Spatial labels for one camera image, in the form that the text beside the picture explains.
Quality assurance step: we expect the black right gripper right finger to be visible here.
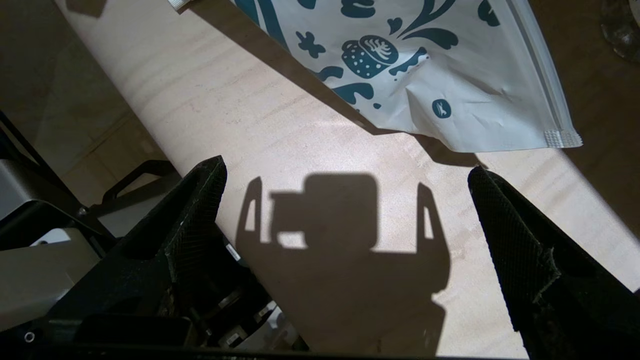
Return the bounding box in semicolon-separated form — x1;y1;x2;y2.
467;166;640;360

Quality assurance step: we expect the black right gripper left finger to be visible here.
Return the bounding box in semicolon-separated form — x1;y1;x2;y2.
47;155;228;321

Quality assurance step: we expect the blue horse print pouch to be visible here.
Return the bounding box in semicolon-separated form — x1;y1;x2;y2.
232;0;584;154

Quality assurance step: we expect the robot base chassis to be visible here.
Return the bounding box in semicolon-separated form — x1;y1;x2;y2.
0;110;311;351

